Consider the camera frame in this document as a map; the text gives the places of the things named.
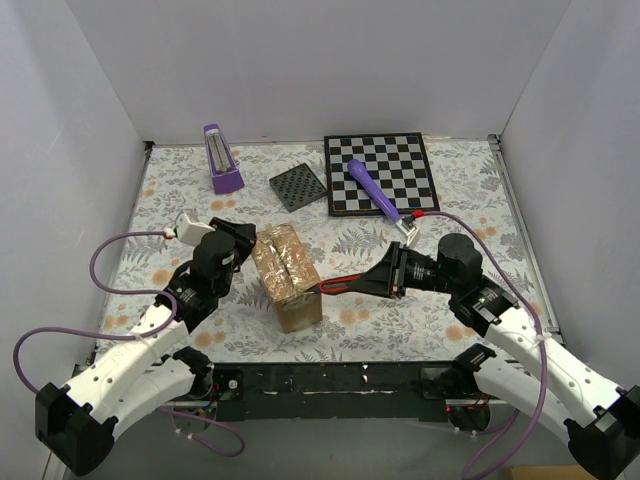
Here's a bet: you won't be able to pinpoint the brown cardboard express box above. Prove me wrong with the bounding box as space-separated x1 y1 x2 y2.
252 224 323 334

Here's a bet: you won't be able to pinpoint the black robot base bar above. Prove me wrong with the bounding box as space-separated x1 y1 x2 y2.
154 344 494 422

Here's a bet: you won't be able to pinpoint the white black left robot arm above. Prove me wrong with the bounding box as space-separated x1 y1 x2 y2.
35 215 257 476

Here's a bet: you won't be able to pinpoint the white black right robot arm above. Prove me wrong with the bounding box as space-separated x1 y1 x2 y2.
348 233 639 479

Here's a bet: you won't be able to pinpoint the purple capped clear bottle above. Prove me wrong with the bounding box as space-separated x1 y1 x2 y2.
203 124 245 195

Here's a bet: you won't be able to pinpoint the grey studded building plate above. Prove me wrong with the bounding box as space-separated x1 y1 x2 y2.
269 163 327 213

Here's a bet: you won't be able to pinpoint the black white chessboard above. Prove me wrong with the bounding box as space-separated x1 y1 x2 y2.
324 132 440 217

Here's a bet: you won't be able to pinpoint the purple toy microphone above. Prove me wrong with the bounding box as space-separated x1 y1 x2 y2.
347 158 401 224

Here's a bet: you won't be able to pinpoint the brown cardboard boxes on floor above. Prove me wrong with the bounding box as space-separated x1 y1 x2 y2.
502 465 594 480

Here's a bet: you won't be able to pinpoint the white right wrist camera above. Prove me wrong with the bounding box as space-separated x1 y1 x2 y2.
395 210 424 248

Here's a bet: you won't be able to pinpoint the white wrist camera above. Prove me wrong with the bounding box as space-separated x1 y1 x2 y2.
395 210 424 248
163 210 214 247

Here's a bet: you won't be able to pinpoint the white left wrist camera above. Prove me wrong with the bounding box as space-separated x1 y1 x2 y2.
163 210 214 247

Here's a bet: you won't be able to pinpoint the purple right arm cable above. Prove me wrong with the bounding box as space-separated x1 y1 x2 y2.
412 209 549 480

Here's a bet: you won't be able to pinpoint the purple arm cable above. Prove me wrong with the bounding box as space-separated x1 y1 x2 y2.
412 209 549 480
13 232 246 457

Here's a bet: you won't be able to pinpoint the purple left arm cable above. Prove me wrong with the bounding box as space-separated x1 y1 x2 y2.
13 232 246 457

